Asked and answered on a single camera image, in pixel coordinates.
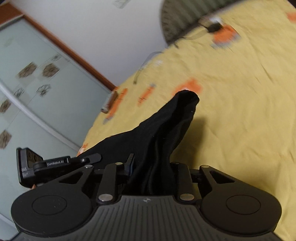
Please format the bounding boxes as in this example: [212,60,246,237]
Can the black pants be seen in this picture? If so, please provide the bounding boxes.
[80,90,199,196]

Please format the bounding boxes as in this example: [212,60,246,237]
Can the brown wallet case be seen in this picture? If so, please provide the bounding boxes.
[101,90,118,113]

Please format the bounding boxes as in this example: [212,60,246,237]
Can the yellow carrot print bedsheet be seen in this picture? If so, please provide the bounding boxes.
[81,1,295,240]

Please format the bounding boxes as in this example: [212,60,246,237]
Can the black power adapter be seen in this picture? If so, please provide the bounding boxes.
[204,20,223,33]

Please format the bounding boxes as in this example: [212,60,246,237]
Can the olive padded headboard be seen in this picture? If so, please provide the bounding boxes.
[161,0,237,45]

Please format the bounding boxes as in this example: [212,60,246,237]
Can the black charger cable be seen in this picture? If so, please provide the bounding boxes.
[133,22,209,85]

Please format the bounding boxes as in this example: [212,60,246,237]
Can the white double wall socket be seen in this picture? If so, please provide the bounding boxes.
[113,0,130,9]

